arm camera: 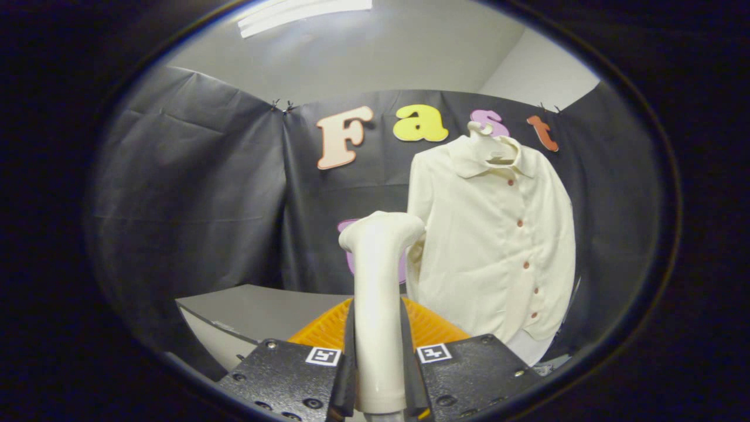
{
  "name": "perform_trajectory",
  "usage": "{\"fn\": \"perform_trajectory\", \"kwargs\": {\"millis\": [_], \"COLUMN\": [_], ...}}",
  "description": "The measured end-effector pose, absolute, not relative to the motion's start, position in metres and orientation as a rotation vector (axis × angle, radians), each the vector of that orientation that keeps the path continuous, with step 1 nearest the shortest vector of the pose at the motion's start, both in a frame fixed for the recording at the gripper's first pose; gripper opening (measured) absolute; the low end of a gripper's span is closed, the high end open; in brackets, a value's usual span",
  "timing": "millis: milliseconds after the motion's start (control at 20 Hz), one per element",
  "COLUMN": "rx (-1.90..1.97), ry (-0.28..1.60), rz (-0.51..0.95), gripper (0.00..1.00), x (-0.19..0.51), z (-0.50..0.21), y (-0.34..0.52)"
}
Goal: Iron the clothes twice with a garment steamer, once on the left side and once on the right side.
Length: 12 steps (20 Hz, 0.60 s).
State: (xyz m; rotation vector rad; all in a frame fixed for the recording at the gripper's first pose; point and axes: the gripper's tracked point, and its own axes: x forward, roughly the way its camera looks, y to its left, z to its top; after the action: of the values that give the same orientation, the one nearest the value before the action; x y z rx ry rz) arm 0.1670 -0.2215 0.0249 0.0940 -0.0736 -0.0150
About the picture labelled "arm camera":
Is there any black backdrop cloth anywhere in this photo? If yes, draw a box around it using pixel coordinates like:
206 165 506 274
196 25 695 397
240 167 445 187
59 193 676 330
88 64 663 376

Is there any grey top white cabinet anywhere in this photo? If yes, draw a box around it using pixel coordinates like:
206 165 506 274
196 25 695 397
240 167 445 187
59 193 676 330
175 284 352 373

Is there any cream button-up shirt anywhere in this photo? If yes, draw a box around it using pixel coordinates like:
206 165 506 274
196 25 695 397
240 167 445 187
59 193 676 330
405 134 578 343

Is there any white garment form stand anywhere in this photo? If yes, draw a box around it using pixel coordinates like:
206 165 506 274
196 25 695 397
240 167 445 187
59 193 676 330
507 328 557 367

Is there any white garment steamer head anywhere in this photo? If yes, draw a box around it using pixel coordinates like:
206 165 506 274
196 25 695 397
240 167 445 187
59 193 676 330
339 211 427 416

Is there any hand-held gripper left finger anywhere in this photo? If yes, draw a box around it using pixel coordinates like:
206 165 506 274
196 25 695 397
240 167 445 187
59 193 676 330
217 298 358 422

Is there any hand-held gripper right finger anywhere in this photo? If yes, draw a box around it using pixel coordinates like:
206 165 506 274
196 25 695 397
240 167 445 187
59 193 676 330
400 296 543 422

